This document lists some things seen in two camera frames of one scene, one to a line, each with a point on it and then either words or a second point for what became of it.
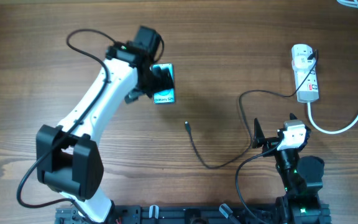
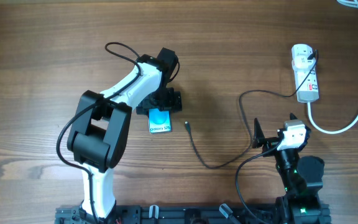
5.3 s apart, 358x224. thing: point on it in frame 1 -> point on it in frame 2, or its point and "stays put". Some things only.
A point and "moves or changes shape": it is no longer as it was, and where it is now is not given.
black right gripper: x=270 y=142 stays put
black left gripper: x=132 y=96 -> x=172 y=102
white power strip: x=307 y=88 stays put
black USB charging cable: x=314 y=56 stays put
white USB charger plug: x=301 y=63 stays put
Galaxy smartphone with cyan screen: x=163 y=83 moves or changes shape
